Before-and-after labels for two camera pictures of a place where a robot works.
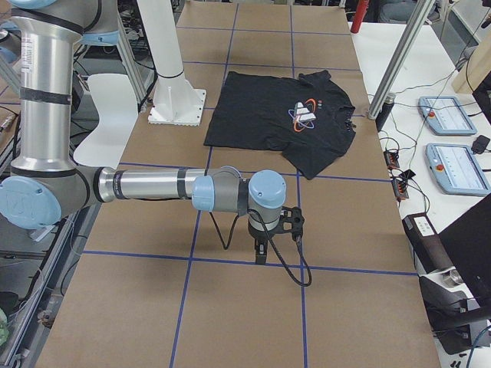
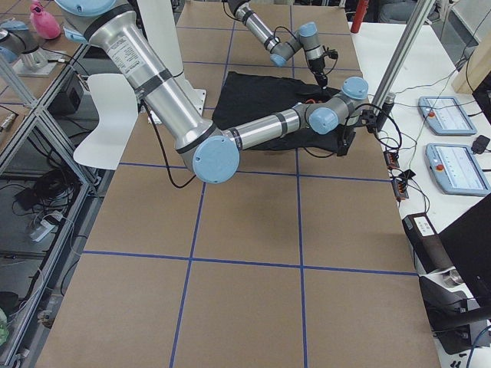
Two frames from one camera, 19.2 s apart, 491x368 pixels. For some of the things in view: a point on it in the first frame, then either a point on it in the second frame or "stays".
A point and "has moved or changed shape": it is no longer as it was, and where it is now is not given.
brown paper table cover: (149, 284) stays
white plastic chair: (117, 114) stays
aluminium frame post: (416, 22) stays
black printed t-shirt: (306, 116) has moved or changed shape
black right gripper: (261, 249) → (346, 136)
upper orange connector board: (391, 159) stays
